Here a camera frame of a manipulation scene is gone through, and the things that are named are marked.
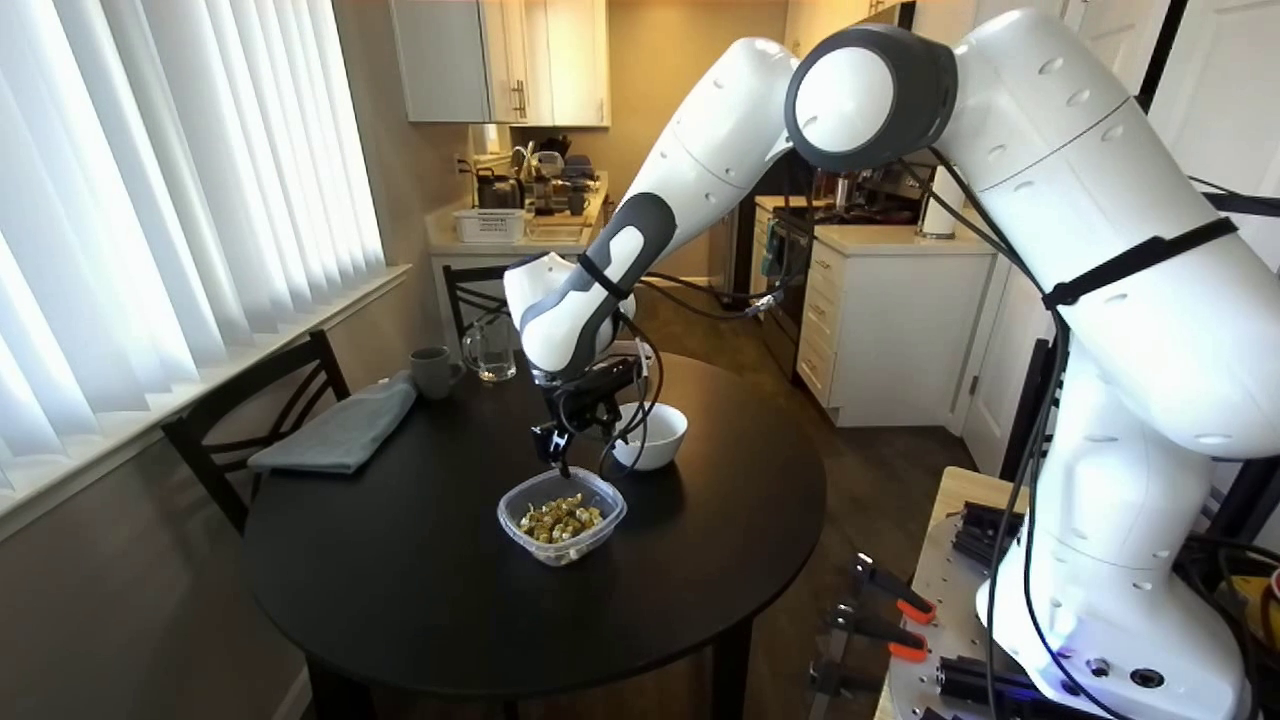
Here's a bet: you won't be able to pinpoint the black coffee maker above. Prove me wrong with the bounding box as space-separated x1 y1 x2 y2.
473 152 532 213

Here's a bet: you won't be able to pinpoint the kitchen counter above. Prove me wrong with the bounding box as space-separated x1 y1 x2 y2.
425 198 610 266

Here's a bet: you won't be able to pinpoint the clear plastic food container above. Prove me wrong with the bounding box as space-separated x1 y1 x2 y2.
492 459 631 572

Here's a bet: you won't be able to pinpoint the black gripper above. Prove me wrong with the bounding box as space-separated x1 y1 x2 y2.
532 349 657 480

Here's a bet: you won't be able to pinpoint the black wooden chair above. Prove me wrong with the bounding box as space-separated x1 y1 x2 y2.
157 330 354 536
441 256 536 354

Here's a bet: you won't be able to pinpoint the clear glass pitcher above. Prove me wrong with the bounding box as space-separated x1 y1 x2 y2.
460 315 520 389

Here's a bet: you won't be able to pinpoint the dark grey mug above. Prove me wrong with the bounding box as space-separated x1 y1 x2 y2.
406 343 465 403

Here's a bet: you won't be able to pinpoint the white vertical window blinds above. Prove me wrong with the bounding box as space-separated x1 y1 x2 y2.
0 0 393 463

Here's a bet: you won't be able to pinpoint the black orange spring clamp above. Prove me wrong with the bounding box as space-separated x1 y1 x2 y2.
851 547 937 632
831 599 930 669

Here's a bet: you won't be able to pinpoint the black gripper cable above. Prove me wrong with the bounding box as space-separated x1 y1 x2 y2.
610 338 667 456

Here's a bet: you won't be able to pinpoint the white upper kitchen cabinets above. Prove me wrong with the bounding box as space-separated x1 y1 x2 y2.
388 0 616 132

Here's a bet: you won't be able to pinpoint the black box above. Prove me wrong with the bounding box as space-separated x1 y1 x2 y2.
951 496 1032 572

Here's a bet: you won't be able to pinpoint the yellow food pieces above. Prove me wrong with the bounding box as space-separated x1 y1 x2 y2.
515 490 609 547

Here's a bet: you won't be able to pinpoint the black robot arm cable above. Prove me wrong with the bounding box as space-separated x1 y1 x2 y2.
916 145 1072 720

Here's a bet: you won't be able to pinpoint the white lower cabinet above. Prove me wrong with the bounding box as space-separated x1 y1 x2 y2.
793 222 994 431

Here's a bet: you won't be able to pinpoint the white cup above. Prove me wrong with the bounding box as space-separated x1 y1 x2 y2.
609 400 691 478

